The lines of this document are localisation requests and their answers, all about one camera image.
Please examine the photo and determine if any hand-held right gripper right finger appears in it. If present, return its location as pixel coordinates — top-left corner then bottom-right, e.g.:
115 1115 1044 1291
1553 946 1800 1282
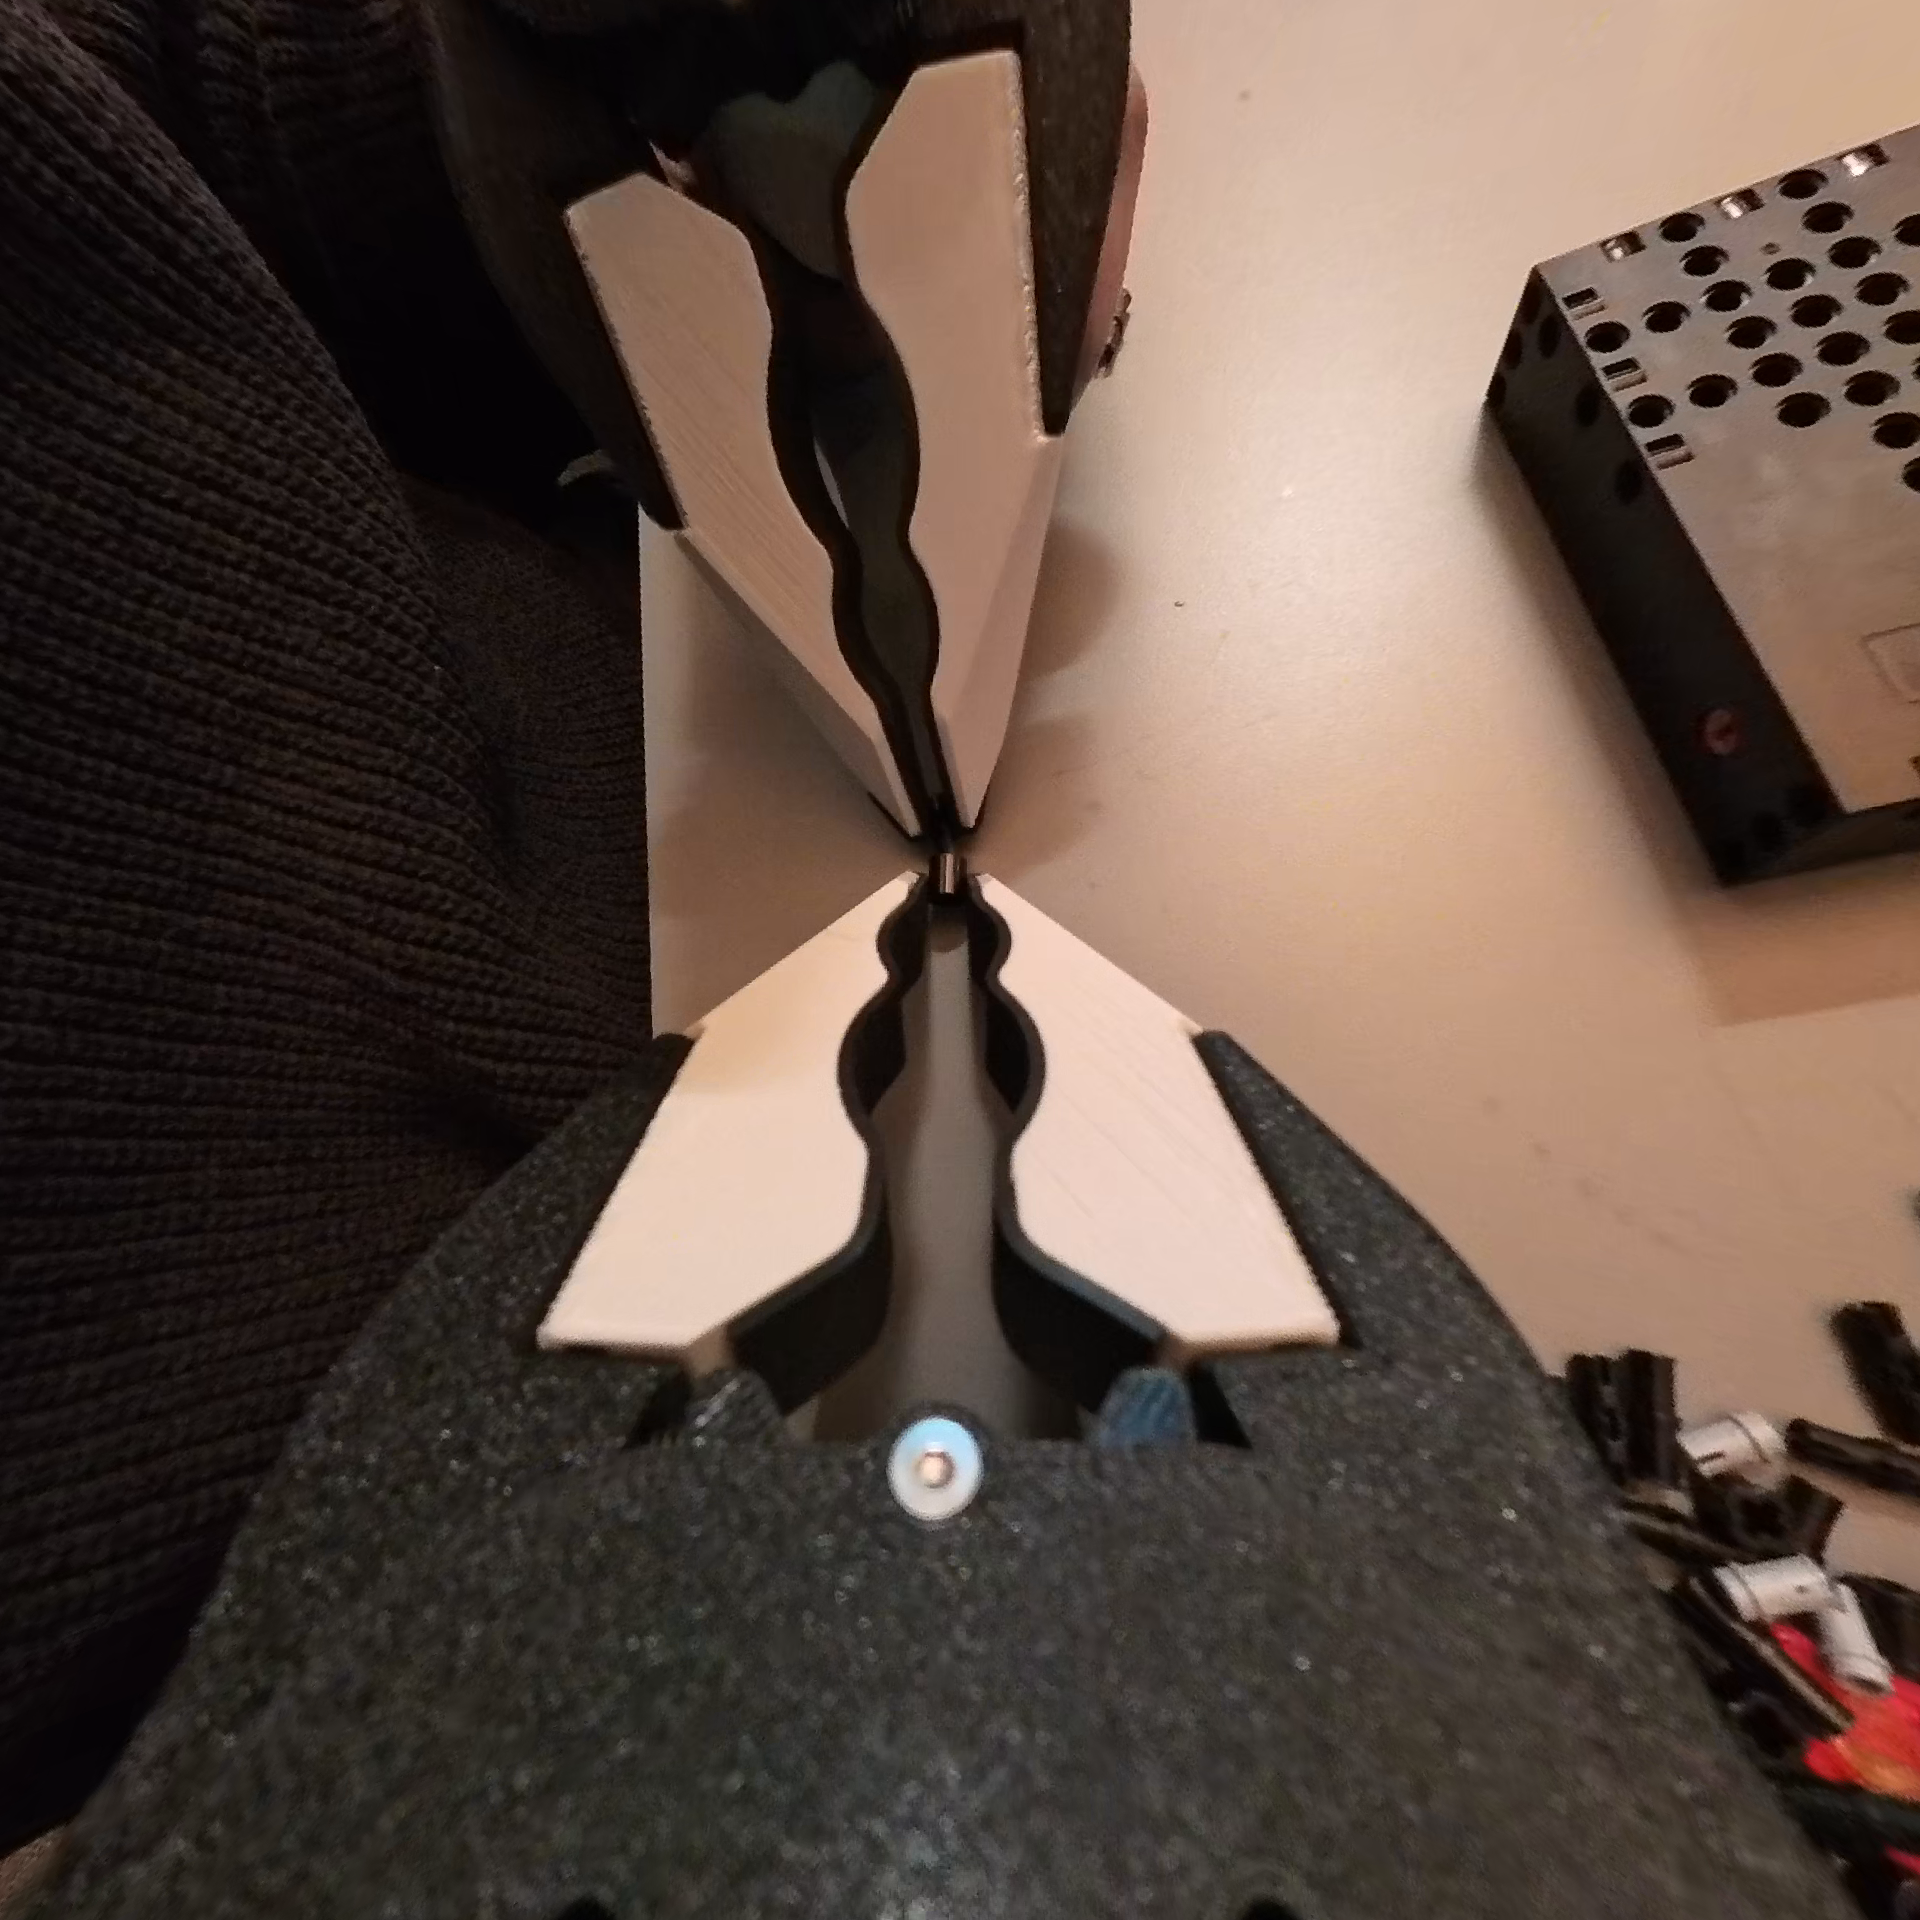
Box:
961 873 1345 1449

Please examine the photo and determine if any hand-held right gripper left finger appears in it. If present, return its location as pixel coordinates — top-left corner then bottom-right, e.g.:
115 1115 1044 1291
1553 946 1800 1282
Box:
538 873 929 1415

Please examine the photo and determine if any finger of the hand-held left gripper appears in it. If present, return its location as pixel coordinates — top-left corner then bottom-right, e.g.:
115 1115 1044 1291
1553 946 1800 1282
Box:
567 169 946 834
843 49 1070 831

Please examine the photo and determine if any pile of small plastic pins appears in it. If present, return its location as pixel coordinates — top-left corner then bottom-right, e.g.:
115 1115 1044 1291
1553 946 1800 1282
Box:
1568 1295 1920 1920

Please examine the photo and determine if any black perforated plastic block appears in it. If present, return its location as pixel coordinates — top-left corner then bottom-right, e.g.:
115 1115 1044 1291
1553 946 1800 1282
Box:
1487 129 1920 886

